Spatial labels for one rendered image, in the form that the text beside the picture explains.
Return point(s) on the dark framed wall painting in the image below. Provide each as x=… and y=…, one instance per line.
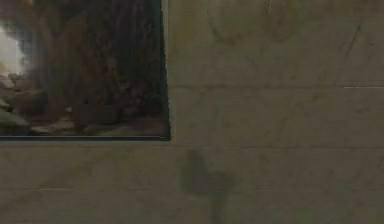
x=86, y=70

